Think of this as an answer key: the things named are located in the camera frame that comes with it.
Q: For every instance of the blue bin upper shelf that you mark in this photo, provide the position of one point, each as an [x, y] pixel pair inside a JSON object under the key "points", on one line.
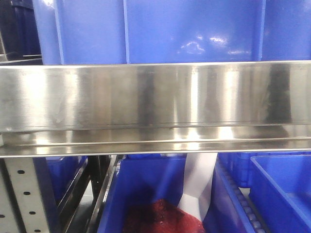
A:
{"points": [[172, 31]]}

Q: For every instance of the blue tray lower right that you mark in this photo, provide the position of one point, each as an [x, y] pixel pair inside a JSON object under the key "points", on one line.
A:
{"points": [[281, 192]]}

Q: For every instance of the blue bin with red contents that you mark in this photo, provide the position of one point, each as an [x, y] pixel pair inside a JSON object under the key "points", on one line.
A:
{"points": [[185, 181]]}

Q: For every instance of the red mesh material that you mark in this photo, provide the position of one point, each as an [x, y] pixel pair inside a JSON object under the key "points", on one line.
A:
{"points": [[160, 217]]}

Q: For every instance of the white roller conveyor track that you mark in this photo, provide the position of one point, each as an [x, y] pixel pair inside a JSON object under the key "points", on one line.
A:
{"points": [[248, 221]]}

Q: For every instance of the steel left shelf rail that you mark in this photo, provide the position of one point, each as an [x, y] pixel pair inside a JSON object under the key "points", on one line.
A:
{"points": [[120, 109]]}

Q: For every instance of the perforated steel shelf post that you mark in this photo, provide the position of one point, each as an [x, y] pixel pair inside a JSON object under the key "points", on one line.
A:
{"points": [[28, 185]]}

